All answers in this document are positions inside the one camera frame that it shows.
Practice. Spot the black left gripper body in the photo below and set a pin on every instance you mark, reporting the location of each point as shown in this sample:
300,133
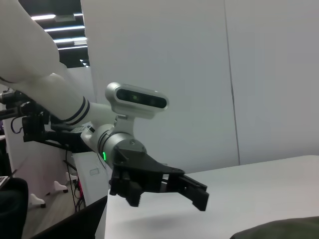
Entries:
139,169

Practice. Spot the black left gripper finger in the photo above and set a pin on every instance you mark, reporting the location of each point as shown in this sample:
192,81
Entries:
134,195
192,191

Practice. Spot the dark green t-shirt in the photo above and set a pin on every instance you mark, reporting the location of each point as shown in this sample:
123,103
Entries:
286,229

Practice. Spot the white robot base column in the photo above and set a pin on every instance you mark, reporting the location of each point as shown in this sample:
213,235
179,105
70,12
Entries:
92,179

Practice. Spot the white stand foot with caster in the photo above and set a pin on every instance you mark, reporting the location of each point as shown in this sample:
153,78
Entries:
37,200
61,186

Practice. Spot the black office chair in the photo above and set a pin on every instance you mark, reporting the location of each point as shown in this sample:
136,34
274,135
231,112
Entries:
12,211

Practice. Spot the grey laptop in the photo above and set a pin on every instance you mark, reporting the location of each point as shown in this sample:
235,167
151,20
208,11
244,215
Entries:
5,180

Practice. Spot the white ceiling light strip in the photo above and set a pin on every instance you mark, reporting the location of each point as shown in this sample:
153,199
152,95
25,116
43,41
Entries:
71,40
73,48
43,17
64,28

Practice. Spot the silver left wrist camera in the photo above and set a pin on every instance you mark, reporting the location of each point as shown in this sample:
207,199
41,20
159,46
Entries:
139,109

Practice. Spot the black robot torso bracket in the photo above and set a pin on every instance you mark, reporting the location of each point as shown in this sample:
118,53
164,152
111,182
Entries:
62,139

